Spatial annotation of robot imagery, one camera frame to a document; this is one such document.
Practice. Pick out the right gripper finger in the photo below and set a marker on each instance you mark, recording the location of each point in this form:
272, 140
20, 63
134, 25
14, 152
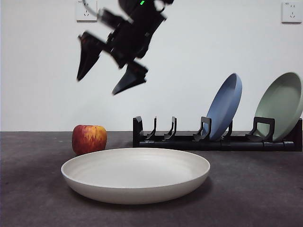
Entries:
132, 78
88, 54

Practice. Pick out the red yellow apple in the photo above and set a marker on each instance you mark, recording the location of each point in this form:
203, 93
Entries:
88, 139

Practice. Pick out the pale yellow cream plate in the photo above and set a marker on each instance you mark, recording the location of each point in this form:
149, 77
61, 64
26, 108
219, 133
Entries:
135, 175

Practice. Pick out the black plate rack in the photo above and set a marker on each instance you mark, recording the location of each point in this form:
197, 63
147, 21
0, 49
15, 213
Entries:
189, 145

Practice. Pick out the blue plate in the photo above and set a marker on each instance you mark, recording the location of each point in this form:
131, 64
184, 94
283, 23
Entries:
226, 106

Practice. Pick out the green plate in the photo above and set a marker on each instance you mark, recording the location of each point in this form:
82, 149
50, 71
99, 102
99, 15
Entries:
280, 106

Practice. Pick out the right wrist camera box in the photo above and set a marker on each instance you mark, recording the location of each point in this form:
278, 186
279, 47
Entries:
106, 15

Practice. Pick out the white wall socket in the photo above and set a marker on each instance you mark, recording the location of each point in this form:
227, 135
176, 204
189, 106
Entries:
291, 13
81, 17

